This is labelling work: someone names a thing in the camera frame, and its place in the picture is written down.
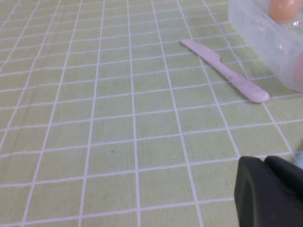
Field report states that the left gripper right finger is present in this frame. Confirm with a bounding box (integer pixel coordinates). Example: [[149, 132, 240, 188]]
[[264, 155, 303, 201]]

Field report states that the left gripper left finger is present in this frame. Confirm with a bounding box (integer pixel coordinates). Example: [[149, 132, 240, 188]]
[[234, 156, 303, 227]]

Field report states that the transparent plastic egg box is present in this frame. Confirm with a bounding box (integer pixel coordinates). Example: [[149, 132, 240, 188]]
[[227, 0, 303, 93]]

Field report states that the orange egg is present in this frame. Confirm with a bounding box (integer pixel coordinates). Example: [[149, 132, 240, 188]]
[[268, 0, 301, 21]]

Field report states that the pink plastic knife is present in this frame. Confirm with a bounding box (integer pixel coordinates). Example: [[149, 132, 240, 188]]
[[181, 39, 270, 104]]

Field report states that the green checked tablecloth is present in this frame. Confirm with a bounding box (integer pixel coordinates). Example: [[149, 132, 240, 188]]
[[0, 0, 303, 227]]

